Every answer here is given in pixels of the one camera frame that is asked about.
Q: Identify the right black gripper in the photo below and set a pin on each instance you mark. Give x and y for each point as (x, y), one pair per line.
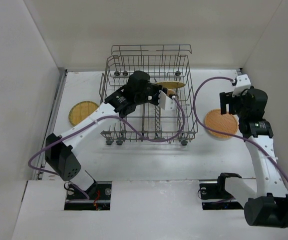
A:
(224, 103)

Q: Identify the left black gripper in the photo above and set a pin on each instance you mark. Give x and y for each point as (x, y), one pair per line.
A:
(155, 92)

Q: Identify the orange woven plate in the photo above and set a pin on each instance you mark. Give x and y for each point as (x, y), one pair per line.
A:
(226, 123)
(169, 92)

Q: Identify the yellow woven plate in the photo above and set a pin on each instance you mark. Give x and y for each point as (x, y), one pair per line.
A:
(81, 111)
(171, 84)

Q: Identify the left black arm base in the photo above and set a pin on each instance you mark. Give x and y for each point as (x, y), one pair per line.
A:
(87, 194)

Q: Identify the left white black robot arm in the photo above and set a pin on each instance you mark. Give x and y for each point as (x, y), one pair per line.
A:
(62, 151)

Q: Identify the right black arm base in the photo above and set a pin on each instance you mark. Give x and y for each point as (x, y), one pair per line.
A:
(214, 196)

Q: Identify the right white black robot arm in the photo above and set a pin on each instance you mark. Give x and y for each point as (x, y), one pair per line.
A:
(268, 205)

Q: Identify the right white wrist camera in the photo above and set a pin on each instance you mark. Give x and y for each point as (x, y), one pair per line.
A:
(242, 83)

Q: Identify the grey wire dish rack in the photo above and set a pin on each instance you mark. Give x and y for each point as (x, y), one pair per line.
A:
(163, 62)

